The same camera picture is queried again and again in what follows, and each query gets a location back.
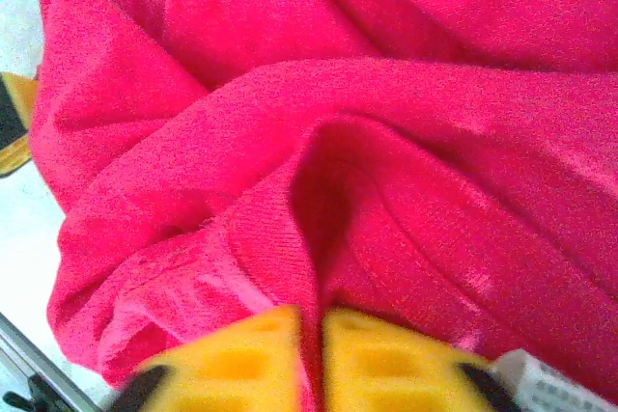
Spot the left aluminium side rail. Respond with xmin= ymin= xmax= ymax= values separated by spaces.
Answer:
xmin=0 ymin=313 xmax=100 ymax=412

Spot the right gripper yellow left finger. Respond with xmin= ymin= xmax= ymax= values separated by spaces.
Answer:
xmin=103 ymin=304 xmax=304 ymax=412

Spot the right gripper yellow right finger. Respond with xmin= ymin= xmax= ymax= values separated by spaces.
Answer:
xmin=321 ymin=308 xmax=527 ymax=412

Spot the red t-shirt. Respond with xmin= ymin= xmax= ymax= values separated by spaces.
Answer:
xmin=26 ymin=0 xmax=618 ymax=412

